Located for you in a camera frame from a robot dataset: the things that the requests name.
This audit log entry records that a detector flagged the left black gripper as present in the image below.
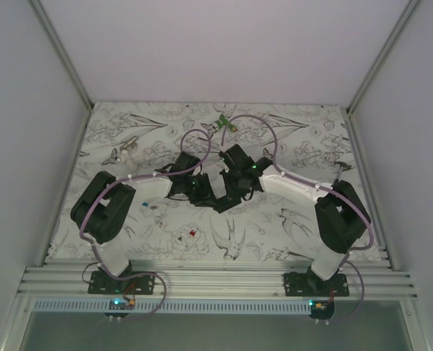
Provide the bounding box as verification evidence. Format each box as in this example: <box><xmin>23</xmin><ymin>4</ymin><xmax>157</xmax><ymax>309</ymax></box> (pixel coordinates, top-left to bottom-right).
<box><xmin>183</xmin><ymin>173</ymin><xmax>219</xmax><ymax>208</ymax></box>

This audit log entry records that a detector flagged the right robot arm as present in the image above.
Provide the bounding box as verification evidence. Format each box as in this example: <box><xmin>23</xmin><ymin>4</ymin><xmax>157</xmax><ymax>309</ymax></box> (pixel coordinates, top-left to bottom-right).
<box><xmin>219</xmin><ymin>145</ymin><xmax>374</xmax><ymax>296</ymax></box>

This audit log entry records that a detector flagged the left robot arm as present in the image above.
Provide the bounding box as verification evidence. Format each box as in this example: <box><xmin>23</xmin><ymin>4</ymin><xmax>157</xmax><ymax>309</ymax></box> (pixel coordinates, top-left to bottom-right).
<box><xmin>70</xmin><ymin>151</ymin><xmax>205</xmax><ymax>294</ymax></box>

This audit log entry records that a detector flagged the green toy tool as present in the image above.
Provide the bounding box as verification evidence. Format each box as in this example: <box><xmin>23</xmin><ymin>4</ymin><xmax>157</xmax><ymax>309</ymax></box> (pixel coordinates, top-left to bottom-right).
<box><xmin>208</xmin><ymin>114</ymin><xmax>238</xmax><ymax>134</ymax></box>

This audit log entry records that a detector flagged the floral patterned mat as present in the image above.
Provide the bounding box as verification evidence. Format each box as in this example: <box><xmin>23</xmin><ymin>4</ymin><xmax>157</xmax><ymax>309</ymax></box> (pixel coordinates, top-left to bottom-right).
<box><xmin>48</xmin><ymin>102</ymin><xmax>362</xmax><ymax>261</ymax></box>

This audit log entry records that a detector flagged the silver white small tool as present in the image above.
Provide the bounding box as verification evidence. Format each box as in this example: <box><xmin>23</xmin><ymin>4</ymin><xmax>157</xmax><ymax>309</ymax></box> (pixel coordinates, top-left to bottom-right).
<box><xmin>110</xmin><ymin>136</ymin><xmax>138</xmax><ymax>164</ymax></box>

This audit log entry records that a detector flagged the small hammer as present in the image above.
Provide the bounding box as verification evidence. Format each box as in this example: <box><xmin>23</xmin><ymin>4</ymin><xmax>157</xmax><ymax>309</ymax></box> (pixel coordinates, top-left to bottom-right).
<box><xmin>334</xmin><ymin>161</ymin><xmax>353</xmax><ymax>183</ymax></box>

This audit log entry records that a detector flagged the left controller board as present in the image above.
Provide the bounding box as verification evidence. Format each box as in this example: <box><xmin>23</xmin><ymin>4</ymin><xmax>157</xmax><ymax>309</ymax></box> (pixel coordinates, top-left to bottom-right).
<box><xmin>105</xmin><ymin>298</ymin><xmax>135</xmax><ymax>321</ymax></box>

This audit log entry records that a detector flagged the controller board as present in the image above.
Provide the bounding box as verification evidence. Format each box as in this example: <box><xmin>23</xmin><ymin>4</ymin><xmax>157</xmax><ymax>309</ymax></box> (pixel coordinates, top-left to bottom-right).
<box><xmin>309</xmin><ymin>300</ymin><xmax>335</xmax><ymax>325</ymax></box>
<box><xmin>105</xmin><ymin>298</ymin><xmax>135</xmax><ymax>321</ymax></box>

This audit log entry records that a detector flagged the right controller board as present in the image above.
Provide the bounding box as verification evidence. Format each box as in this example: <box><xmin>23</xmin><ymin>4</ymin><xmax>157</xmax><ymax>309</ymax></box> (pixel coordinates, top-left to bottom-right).
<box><xmin>309</xmin><ymin>300</ymin><xmax>335</xmax><ymax>325</ymax></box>

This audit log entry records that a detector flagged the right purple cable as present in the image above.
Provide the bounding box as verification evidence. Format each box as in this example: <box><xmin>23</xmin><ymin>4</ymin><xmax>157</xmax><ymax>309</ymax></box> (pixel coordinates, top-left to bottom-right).
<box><xmin>219</xmin><ymin>115</ymin><xmax>377</xmax><ymax>271</ymax></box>

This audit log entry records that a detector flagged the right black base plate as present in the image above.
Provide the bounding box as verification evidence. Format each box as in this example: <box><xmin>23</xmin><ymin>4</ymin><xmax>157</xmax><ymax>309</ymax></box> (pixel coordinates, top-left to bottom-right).
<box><xmin>283</xmin><ymin>272</ymin><xmax>350</xmax><ymax>298</ymax></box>

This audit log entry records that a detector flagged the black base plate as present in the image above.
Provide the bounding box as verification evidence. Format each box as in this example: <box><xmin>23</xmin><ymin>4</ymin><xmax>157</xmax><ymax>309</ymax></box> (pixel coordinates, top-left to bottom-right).
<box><xmin>283</xmin><ymin>272</ymin><xmax>350</xmax><ymax>298</ymax></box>
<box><xmin>87</xmin><ymin>270</ymin><xmax>155</xmax><ymax>295</ymax></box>

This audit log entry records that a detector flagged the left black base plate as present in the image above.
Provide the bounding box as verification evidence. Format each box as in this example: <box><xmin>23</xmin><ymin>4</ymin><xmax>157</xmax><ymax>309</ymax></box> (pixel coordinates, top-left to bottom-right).
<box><xmin>87</xmin><ymin>270</ymin><xmax>155</xmax><ymax>295</ymax></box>

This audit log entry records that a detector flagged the aluminium rail frame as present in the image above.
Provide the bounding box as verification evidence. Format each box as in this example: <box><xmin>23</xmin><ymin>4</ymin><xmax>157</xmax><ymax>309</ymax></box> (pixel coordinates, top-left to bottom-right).
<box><xmin>18</xmin><ymin>259</ymin><xmax>418</xmax><ymax>301</ymax></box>

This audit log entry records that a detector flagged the white slotted cable duct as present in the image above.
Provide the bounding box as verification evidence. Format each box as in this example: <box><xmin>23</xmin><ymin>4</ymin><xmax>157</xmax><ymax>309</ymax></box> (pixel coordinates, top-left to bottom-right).
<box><xmin>33</xmin><ymin>298</ymin><xmax>310</xmax><ymax>315</ymax></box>

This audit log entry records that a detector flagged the right frame post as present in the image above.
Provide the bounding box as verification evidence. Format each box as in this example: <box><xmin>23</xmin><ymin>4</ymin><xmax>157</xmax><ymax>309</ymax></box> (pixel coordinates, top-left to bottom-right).
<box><xmin>346</xmin><ymin>0</ymin><xmax>421</xmax><ymax>116</ymax></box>

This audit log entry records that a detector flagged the frame post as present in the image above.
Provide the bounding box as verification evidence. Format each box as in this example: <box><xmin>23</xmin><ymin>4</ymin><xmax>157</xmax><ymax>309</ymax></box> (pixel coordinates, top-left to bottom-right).
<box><xmin>27</xmin><ymin>0</ymin><xmax>94</xmax><ymax>111</ymax></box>
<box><xmin>346</xmin><ymin>0</ymin><xmax>421</xmax><ymax>116</ymax></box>

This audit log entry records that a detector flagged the left frame post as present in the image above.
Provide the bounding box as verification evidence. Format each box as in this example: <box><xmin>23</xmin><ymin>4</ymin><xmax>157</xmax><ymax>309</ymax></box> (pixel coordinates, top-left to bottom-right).
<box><xmin>27</xmin><ymin>0</ymin><xmax>94</xmax><ymax>111</ymax></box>

